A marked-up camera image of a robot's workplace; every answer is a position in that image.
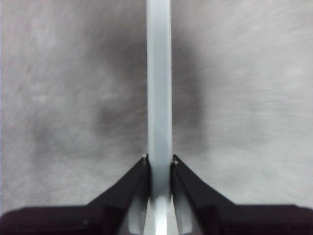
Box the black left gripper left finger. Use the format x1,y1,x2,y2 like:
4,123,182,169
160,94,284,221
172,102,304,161
0,153,150,235

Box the grey-handled sponge cup brush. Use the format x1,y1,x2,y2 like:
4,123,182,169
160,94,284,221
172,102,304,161
143,0,177,235

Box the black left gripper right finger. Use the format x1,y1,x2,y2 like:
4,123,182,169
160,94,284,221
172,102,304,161
170,153,313,235

